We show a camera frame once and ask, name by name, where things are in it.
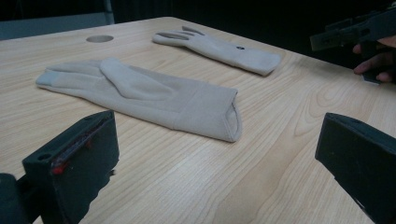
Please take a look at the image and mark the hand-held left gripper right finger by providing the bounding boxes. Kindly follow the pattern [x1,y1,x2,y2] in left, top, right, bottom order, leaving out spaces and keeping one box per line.
[315,112,396,224]

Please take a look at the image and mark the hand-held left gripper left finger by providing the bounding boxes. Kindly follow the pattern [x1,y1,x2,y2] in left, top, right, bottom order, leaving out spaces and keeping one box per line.
[21,110,120,224]

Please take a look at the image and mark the beige glove with dark button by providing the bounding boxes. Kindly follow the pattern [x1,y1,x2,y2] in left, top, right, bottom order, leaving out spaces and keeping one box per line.
[151,25,283,77]

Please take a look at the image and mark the round table grommet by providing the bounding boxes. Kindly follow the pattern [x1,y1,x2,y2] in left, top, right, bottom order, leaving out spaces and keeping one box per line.
[85,35,115,44]

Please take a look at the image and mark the grey panel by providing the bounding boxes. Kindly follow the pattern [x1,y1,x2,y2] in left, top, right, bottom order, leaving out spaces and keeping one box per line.
[0,11,115,41]

